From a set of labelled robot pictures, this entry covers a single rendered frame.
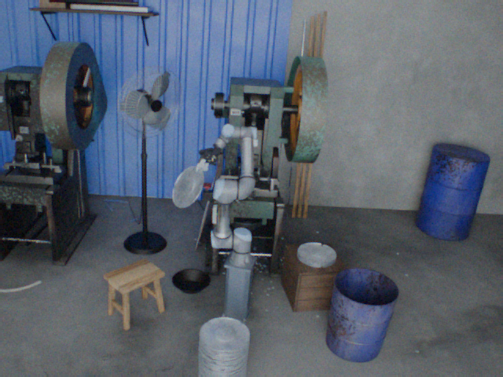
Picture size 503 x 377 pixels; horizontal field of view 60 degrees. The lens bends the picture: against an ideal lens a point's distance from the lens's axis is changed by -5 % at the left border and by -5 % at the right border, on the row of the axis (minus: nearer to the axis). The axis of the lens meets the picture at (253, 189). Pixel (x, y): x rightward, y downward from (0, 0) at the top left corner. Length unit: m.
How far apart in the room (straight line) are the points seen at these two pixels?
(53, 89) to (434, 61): 3.66
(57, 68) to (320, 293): 2.44
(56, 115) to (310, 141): 1.77
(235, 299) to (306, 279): 0.52
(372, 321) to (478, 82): 3.23
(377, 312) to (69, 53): 2.68
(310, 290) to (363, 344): 0.60
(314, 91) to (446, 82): 2.29
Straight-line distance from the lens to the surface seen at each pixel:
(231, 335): 2.69
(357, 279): 3.21
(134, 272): 3.19
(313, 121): 3.19
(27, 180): 3.91
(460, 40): 5.19
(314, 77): 3.26
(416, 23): 4.97
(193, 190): 2.90
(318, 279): 3.32
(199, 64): 4.61
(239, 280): 3.10
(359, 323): 2.93
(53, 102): 3.33
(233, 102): 3.39
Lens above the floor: 2.09
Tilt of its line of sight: 23 degrees down
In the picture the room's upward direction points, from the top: 5 degrees clockwise
